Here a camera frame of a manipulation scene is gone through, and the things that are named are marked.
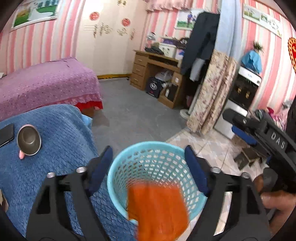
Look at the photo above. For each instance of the pink steel mug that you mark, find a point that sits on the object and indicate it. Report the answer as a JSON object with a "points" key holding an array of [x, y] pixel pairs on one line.
{"points": [[28, 140]]}

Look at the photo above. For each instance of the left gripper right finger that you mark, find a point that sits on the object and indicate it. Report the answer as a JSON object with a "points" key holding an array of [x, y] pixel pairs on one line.
{"points": [[233, 209]]}

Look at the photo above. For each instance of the white wardrobe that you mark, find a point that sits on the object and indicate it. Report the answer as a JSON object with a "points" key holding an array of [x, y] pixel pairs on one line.
{"points": [[109, 34]]}

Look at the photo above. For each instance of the blue cloth covered item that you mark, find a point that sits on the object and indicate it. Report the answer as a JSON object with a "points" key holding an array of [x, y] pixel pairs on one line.
{"points": [[252, 61]]}

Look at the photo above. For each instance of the black white cabinet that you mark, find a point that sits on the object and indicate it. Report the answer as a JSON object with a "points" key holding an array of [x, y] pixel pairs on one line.
{"points": [[240, 98]]}

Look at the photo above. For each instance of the black phone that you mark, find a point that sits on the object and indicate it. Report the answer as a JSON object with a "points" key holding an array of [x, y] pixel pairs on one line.
{"points": [[6, 134]]}

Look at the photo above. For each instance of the pink window valance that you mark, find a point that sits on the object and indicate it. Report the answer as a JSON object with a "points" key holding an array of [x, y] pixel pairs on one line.
{"points": [[171, 5]]}

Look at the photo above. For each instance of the person's right hand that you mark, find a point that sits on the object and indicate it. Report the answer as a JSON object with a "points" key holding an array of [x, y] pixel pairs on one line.
{"points": [[282, 201]]}

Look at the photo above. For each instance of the light blue trash basket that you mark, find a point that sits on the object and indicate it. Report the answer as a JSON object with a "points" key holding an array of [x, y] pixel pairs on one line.
{"points": [[159, 162]]}

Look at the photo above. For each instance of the white storage box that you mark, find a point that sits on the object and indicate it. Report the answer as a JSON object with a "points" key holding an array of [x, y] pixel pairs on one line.
{"points": [[168, 49]]}

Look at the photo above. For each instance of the blue quilted blanket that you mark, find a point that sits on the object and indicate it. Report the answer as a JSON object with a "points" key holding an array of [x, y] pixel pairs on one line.
{"points": [[67, 143]]}

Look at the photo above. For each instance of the floral curtain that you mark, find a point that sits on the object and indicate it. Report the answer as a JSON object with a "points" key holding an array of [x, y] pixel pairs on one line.
{"points": [[213, 93]]}

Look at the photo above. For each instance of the framed wedding photo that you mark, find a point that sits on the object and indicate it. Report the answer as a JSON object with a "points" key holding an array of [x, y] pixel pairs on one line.
{"points": [[31, 12]]}

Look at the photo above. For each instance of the framed couple photo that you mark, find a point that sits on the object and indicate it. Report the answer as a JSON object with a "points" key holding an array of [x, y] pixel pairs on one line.
{"points": [[186, 19]]}

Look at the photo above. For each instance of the wooden desk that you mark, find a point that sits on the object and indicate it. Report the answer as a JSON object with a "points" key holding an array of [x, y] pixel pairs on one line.
{"points": [[147, 65]]}

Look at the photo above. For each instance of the bed with purple cover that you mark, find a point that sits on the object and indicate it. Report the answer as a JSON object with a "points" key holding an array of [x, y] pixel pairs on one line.
{"points": [[61, 81]]}

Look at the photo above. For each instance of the orange snack wrapper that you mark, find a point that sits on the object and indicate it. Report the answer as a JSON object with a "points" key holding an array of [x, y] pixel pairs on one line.
{"points": [[160, 211]]}

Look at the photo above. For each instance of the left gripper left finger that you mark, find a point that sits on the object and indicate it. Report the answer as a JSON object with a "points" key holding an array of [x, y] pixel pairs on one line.
{"points": [[63, 210]]}

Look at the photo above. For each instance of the black hanging jacket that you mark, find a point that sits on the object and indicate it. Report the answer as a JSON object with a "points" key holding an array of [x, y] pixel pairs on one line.
{"points": [[200, 45]]}

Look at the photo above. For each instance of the black bag under desk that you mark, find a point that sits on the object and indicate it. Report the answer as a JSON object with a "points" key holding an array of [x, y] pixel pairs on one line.
{"points": [[154, 87]]}

